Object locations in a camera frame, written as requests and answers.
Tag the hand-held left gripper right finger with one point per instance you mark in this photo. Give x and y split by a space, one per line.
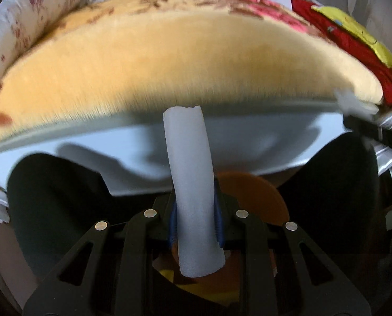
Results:
218 223

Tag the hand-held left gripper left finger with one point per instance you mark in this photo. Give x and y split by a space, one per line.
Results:
173 225

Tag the white bed sheet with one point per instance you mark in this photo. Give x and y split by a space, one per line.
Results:
265 138

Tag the yellow floral plush blanket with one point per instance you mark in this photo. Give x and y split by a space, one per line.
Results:
182 56

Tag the orange bin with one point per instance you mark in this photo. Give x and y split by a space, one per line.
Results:
252 197

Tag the red cloth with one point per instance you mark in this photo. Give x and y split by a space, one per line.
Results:
347 42

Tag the floral rolled quilt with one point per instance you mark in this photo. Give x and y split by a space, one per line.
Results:
24 13

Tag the person's left leg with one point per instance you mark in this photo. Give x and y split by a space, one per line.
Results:
61 200

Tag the white foam strip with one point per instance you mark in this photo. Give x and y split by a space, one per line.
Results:
192 187

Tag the person's leg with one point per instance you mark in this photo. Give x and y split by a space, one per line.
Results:
334 184
61 200

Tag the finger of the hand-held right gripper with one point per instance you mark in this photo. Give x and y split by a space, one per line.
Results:
373 131

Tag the person's right leg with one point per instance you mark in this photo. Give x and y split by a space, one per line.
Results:
334 184

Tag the yellow printed cloth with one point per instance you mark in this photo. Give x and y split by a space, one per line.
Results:
364 33

